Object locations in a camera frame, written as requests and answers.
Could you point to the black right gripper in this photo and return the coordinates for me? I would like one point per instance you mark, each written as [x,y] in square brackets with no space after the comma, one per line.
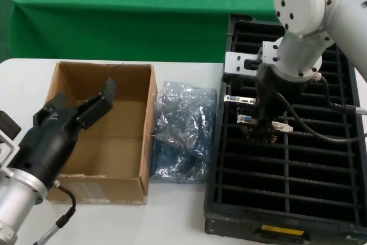
[281,95]

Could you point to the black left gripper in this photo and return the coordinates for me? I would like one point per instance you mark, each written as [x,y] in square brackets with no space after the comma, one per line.
[43,144]

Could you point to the graphics card with silver bracket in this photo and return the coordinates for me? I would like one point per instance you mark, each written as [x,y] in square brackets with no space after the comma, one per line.
[246,119]
[239,99]

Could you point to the translucent antistatic bag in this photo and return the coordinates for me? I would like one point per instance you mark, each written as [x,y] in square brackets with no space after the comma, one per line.
[186,107]

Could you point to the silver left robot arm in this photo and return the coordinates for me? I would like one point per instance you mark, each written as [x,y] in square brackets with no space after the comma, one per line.
[14,202]

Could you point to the large open cardboard box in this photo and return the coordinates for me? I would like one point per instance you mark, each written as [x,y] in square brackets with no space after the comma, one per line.
[114,147]

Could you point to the black slotted container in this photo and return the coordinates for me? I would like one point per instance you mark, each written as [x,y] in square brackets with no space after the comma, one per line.
[286,184]

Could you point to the green tablecloth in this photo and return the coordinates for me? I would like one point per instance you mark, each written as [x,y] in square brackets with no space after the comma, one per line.
[143,12]

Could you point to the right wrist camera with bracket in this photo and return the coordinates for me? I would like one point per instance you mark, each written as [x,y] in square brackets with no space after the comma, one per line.
[241,61]

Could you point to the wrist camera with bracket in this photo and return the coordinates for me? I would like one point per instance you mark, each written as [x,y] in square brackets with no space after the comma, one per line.
[241,61]
[7,130]

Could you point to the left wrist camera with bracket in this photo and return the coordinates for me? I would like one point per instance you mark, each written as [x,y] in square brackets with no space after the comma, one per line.
[7,130]

